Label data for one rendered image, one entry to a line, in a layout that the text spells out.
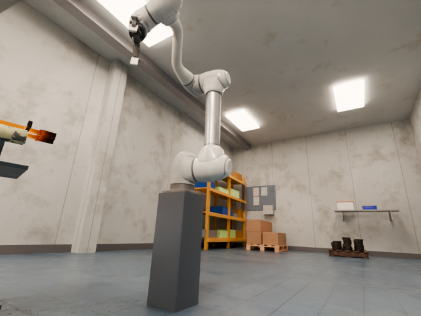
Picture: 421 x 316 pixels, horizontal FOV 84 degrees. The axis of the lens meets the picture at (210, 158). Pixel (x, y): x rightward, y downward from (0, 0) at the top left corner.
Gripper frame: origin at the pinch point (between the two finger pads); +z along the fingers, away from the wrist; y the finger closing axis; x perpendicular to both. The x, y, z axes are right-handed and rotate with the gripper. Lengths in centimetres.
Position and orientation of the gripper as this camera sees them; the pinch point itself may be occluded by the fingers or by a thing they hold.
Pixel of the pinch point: (133, 47)
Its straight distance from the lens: 112.2
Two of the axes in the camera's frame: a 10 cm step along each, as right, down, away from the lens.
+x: 9.7, 0.5, 2.2
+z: 1.2, 7.1, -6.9
